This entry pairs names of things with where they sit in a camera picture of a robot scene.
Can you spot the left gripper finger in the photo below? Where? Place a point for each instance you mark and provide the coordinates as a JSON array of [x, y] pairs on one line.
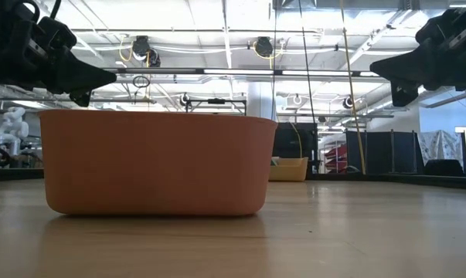
[[78, 77], [82, 99]]

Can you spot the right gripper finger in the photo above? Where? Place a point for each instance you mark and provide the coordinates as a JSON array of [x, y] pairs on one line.
[[410, 67], [402, 94]]

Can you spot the orange plastic bin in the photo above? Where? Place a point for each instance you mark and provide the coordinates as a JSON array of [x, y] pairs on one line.
[[155, 166]]

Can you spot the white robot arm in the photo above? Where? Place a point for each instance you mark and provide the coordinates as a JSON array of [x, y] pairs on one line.
[[12, 129]]

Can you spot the black folding partition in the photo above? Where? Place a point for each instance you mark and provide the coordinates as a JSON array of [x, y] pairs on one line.
[[379, 152]]

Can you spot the white printed cloth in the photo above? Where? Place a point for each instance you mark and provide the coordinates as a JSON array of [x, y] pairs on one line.
[[441, 146]]

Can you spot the black covered object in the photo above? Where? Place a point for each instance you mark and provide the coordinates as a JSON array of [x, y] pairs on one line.
[[445, 168]]

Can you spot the red shelf unit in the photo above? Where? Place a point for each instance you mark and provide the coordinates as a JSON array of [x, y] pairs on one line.
[[339, 158]]

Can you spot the black computer tower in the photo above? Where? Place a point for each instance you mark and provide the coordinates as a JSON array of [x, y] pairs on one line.
[[310, 146]]

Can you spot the yellow plastic bin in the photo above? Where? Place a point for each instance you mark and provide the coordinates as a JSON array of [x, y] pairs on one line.
[[290, 171]]

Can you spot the black aluminium table frame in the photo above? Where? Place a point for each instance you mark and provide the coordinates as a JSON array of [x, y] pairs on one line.
[[410, 180]]

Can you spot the black overhead rig frame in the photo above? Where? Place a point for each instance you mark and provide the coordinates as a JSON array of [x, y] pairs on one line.
[[216, 101]]

